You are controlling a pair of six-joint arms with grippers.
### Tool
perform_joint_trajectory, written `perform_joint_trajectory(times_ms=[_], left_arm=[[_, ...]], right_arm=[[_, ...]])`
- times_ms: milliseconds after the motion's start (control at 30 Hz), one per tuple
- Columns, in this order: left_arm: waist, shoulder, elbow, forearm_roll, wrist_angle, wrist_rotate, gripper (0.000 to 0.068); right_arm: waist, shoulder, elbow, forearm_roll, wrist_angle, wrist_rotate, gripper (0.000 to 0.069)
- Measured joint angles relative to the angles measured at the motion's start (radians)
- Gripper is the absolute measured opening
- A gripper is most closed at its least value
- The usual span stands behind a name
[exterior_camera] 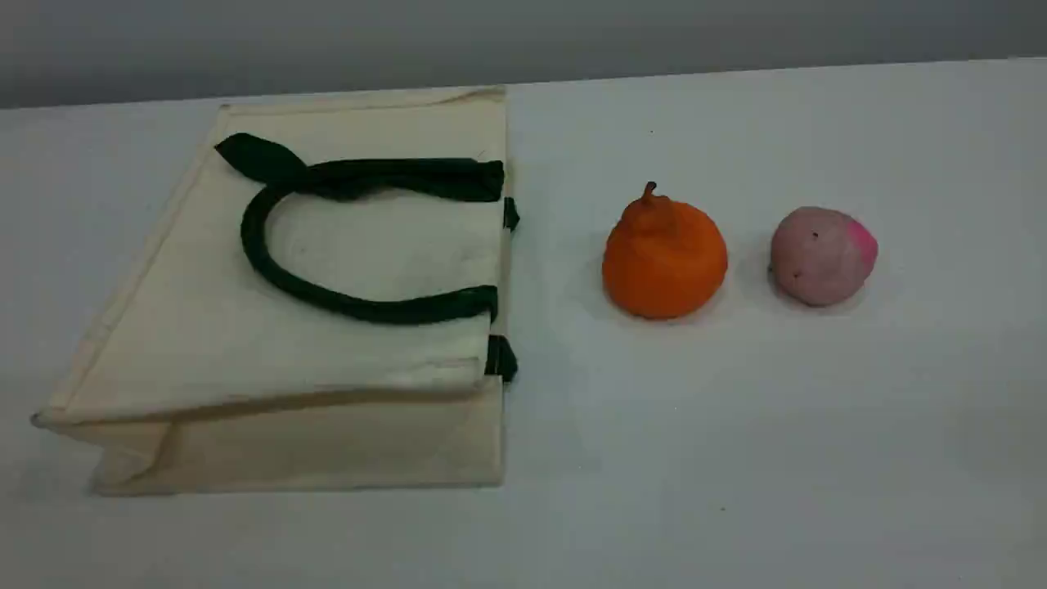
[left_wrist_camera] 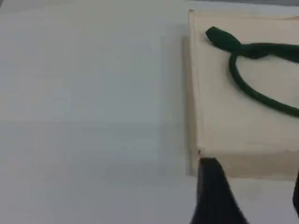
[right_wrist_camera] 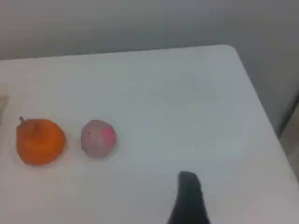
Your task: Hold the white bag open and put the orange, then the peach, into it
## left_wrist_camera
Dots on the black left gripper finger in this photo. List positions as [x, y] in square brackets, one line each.
[297, 193]
[210, 198]

